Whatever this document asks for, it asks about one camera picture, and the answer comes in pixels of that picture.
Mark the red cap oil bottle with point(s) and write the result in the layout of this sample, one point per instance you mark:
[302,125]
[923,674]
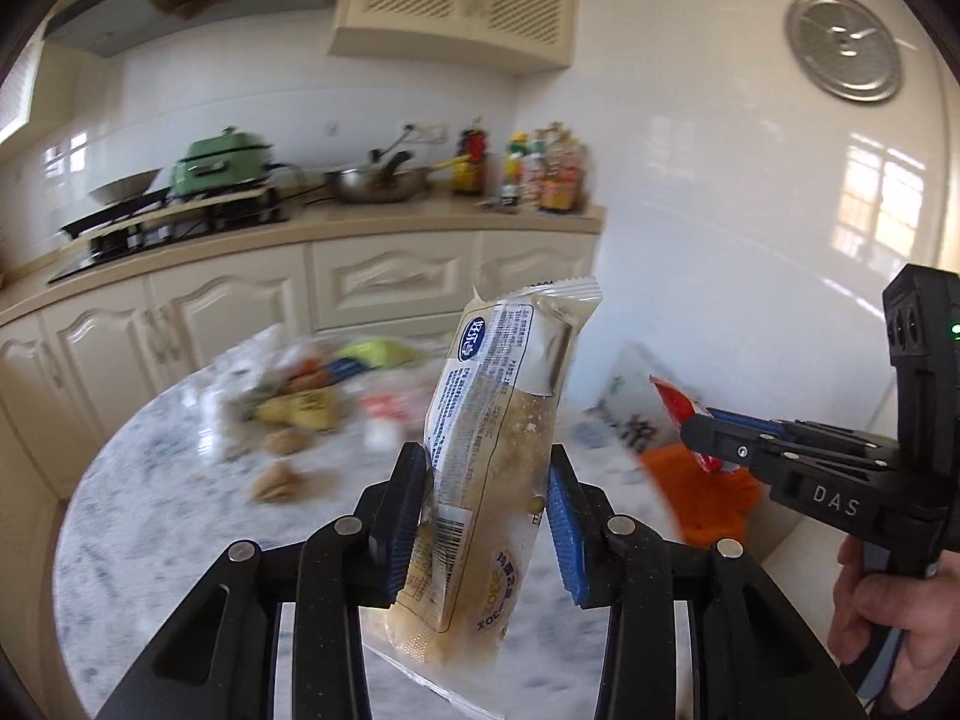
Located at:
[469,173]

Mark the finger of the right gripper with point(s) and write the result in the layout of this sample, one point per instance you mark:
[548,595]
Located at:
[758,452]
[746,419]

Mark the cream lower kitchen cabinets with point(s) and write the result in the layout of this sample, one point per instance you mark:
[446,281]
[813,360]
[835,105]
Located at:
[81,356]

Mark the white printed paper bag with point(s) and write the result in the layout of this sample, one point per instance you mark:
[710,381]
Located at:
[629,410]

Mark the brown crumpled paper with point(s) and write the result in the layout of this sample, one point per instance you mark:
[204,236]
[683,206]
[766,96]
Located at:
[286,442]

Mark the orange fabric bag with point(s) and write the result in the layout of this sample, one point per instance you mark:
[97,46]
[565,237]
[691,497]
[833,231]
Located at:
[707,506]

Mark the right hand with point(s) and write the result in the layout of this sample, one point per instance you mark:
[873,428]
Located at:
[925,610]

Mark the brown crumpled paper ball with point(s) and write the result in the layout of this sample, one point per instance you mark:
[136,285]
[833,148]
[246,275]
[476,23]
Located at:
[278,483]

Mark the blue floral tablecloth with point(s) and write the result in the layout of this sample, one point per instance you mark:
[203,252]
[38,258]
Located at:
[151,515]

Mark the steel wok pan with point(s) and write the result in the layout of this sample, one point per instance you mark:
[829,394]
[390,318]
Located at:
[392,181]

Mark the red white snack wrapper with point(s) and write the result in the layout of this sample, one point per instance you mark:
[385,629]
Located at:
[681,408]

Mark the green electric pot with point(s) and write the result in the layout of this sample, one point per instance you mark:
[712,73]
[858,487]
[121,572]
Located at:
[231,159]

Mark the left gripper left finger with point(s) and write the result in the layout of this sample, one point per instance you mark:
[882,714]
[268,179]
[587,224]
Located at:
[216,655]

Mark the cream upper wall cabinet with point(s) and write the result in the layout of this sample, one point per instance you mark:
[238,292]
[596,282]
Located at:
[517,37]

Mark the orange label condiment jar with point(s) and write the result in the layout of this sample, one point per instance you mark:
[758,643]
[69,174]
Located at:
[561,170]

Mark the black gas stove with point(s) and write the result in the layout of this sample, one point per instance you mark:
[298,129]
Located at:
[160,221]

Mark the yellow condiment bottle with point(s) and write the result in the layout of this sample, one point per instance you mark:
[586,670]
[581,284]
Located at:
[512,172]

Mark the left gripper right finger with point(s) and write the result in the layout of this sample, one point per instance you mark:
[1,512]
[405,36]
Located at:
[753,655]

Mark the beige snack wrapper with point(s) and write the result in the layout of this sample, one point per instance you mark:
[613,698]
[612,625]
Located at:
[487,435]

